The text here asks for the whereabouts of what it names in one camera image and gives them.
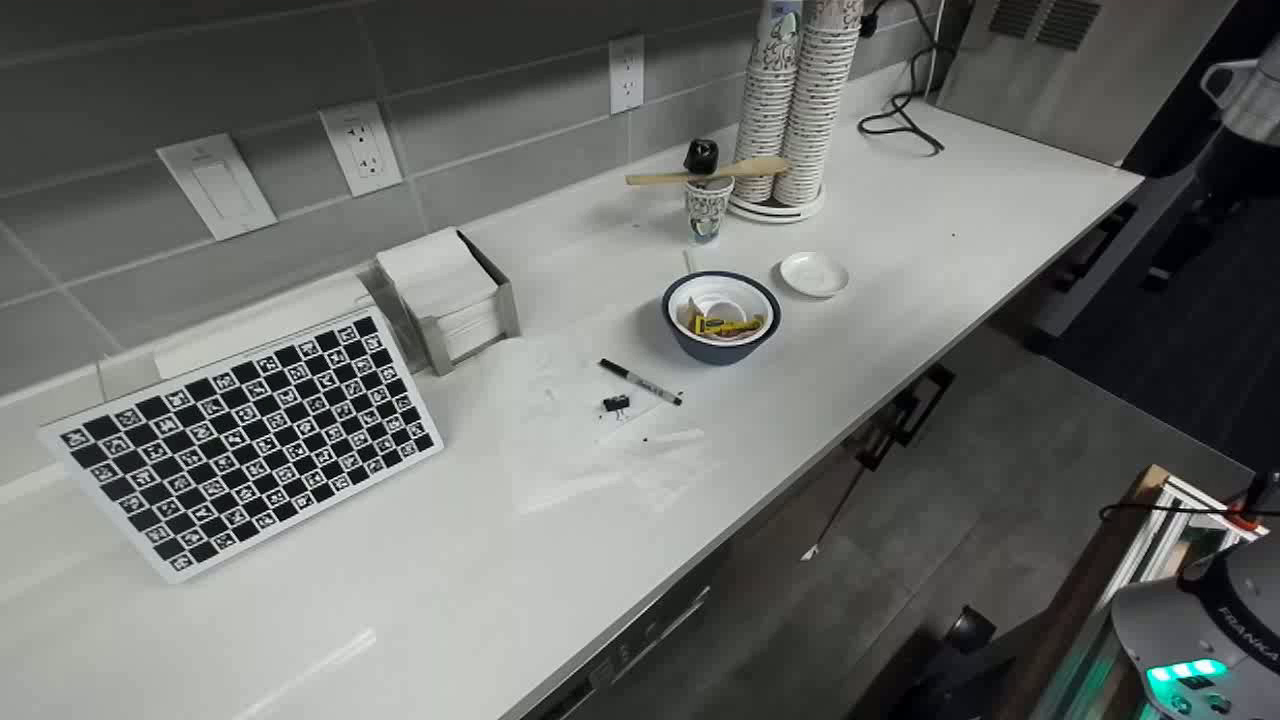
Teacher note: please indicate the grey robot base green light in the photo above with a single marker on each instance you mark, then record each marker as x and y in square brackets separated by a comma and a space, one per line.
[1202, 640]

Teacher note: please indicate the brown substance pieces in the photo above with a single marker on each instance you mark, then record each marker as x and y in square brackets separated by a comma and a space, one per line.
[692, 320]

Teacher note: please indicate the white bowl with blue rim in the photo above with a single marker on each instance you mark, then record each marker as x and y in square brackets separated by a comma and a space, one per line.
[720, 353]

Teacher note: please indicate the black marker pen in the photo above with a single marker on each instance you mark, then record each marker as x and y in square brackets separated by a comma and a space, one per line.
[642, 383]

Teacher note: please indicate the small black marker cap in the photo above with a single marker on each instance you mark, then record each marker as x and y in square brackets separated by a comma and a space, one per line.
[618, 400]

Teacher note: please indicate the clear plastic sheet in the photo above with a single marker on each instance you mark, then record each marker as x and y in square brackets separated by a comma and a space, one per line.
[585, 452]

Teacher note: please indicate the small bottle with black cap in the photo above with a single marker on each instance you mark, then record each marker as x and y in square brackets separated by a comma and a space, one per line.
[707, 210]

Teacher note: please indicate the small white saucer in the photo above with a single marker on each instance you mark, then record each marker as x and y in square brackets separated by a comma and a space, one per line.
[812, 276]

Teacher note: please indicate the white napkin dispenser box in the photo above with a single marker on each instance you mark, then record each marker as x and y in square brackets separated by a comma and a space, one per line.
[445, 300]

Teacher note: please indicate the wooden stirring stick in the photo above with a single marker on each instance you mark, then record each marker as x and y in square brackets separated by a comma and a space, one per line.
[749, 170]

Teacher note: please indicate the black white checkered calibration board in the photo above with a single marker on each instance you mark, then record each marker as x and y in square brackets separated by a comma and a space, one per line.
[240, 441]

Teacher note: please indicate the wooden white equipment stand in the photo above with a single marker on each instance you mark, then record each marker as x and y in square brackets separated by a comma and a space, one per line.
[1156, 512]

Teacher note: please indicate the white kettle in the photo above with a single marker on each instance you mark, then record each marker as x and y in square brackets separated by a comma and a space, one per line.
[1253, 103]

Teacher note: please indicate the white round base plate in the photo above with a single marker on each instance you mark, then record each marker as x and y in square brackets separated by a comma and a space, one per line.
[803, 214]

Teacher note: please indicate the white double wall outlet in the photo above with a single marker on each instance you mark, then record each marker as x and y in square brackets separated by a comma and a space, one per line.
[363, 145]
[625, 72]

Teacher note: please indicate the white light switch plate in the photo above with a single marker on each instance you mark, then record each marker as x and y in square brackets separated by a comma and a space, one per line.
[217, 187]

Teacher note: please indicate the dark grey wall plate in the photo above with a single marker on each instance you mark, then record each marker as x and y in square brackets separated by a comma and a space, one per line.
[1019, 14]
[1071, 20]

